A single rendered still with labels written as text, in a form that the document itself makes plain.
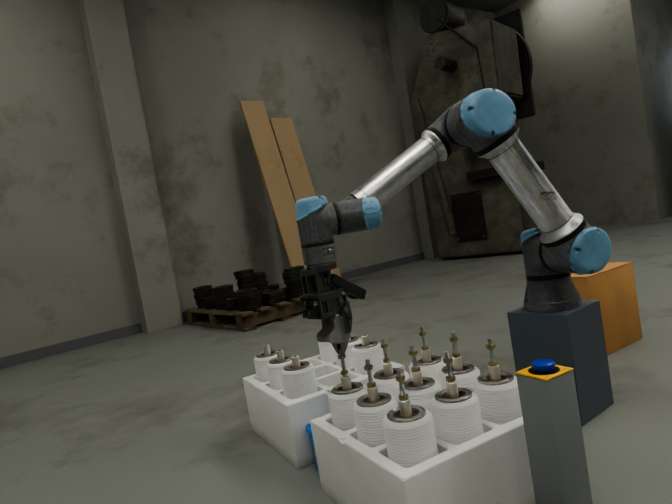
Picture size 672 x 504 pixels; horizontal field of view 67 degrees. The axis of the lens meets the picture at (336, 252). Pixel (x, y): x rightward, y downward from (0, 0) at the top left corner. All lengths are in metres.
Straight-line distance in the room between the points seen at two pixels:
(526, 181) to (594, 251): 0.24
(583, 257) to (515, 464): 0.52
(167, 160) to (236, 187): 0.68
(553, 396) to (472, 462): 0.20
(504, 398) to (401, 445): 0.25
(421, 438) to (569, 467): 0.26
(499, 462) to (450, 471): 0.12
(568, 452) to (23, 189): 4.12
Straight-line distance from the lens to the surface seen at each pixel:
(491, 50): 5.64
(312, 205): 1.13
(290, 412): 1.43
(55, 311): 4.50
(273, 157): 4.87
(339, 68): 6.08
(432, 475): 1.01
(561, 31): 7.98
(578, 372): 1.52
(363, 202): 1.16
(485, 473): 1.10
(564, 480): 1.04
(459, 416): 1.07
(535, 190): 1.33
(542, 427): 1.01
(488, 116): 1.26
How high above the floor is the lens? 0.64
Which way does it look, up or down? 3 degrees down
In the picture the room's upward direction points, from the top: 10 degrees counter-clockwise
